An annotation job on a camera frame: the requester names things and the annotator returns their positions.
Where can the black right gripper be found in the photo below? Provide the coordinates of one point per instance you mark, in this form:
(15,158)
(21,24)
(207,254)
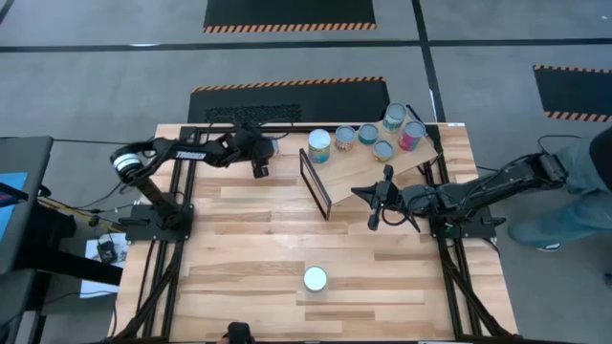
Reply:
(397,198)

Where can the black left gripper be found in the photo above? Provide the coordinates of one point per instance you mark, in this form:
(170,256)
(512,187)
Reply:
(246,145)

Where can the green chicken soup can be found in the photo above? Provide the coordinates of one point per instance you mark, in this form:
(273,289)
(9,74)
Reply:
(319,145)

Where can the spicy black beans can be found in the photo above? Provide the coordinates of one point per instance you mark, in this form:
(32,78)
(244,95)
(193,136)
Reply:
(383,150)

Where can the orange patterned can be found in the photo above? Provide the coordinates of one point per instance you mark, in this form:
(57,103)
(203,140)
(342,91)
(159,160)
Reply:
(345,138)

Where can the white mixed vegetables can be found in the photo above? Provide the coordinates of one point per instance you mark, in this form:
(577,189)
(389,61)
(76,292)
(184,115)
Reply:
(395,117)

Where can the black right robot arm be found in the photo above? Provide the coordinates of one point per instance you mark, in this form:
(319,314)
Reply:
(502,184)

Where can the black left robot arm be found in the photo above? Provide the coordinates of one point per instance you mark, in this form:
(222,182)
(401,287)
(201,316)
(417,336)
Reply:
(191,154)

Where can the teal can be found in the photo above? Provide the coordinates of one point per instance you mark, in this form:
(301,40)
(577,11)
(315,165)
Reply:
(368,134)

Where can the pink can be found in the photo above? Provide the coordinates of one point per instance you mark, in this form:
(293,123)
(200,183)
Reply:
(412,135)

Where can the black hazard-striped floor mat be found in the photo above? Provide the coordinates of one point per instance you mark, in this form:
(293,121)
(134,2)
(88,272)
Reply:
(334,102)
(574,91)
(287,12)

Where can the blue cherries can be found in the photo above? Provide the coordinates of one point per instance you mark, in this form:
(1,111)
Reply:
(315,279)

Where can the small black device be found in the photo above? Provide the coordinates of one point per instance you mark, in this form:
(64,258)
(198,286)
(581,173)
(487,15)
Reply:
(107,251)

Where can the person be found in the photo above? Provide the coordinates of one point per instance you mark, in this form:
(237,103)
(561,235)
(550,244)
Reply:
(574,215)

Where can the white paper sheet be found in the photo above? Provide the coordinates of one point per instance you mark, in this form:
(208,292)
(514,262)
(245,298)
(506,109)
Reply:
(98,279)

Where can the grey desk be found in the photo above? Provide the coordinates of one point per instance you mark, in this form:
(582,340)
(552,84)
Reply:
(31,157)

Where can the blue screen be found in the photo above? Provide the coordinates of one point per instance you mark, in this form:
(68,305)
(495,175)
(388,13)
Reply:
(12,205)

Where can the black table frame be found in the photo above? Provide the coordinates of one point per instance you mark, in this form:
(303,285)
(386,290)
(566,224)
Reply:
(192,186)

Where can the black table-level camera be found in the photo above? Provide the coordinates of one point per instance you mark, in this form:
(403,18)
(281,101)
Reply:
(238,333)

